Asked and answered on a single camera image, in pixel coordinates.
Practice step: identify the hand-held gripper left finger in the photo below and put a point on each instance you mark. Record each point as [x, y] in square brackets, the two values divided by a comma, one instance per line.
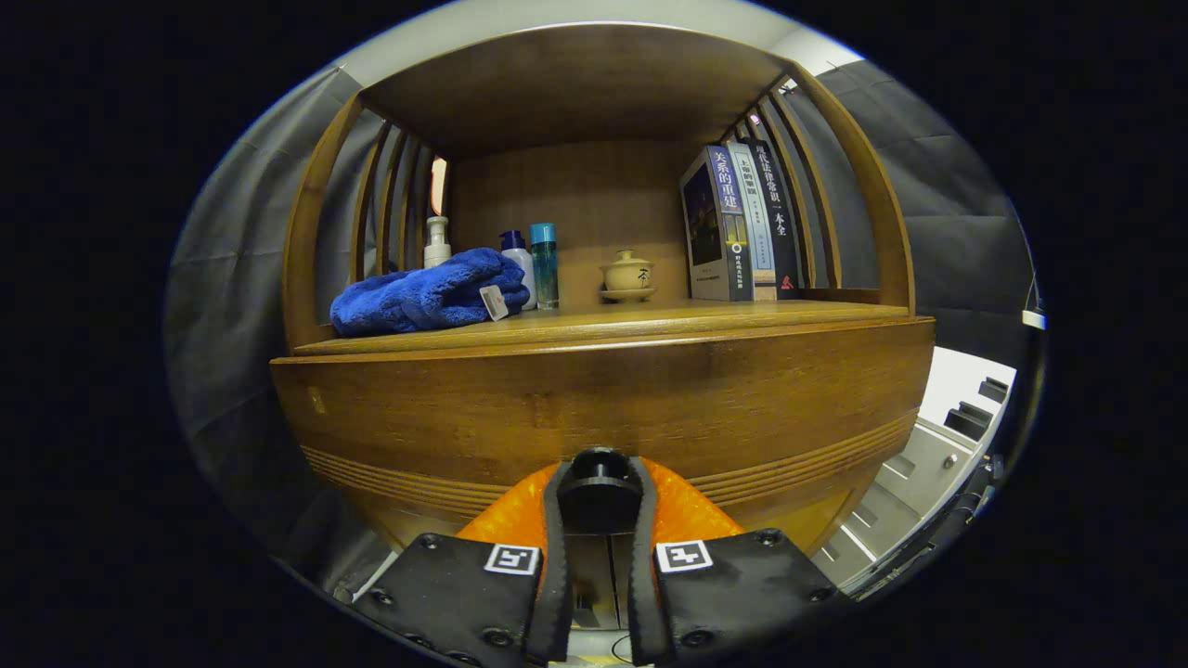
[557, 575]

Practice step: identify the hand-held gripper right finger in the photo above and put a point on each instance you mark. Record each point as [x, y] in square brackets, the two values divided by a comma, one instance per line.
[642, 575]

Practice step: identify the wooden drawer with black knob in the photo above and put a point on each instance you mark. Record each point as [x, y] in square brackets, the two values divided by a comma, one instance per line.
[557, 408]

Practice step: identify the wooden countertop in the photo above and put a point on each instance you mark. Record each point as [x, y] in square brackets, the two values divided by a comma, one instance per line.
[650, 320]

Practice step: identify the wooden cabinet with slatted sides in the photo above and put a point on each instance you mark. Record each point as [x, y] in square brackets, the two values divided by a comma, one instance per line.
[575, 102]

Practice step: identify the beige lidded ceramic teacup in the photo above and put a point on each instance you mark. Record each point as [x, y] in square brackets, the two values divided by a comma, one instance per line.
[627, 274]

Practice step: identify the blue folded towel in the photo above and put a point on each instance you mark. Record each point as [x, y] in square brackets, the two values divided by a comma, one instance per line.
[422, 297]

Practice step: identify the teal clear bottle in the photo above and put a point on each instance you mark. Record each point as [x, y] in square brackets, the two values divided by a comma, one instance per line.
[545, 264]

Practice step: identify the white grey furniture unit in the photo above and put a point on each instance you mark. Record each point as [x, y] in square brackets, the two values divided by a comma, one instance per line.
[928, 445]

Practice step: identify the white bottle with blue cap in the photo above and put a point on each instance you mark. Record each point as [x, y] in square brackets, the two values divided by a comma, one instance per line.
[520, 255]

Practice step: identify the book with dark blue cover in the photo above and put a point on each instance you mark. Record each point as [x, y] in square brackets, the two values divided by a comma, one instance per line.
[710, 232]

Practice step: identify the white pump bottle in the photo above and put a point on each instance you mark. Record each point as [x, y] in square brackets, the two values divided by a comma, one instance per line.
[436, 243]

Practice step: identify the book with black spine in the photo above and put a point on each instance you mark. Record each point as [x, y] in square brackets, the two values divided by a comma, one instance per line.
[782, 223]

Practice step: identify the book with pale spine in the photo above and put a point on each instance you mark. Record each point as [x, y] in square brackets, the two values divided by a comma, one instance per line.
[756, 213]

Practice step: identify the small white box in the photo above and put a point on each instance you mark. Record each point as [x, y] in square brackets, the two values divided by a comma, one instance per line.
[1033, 319]

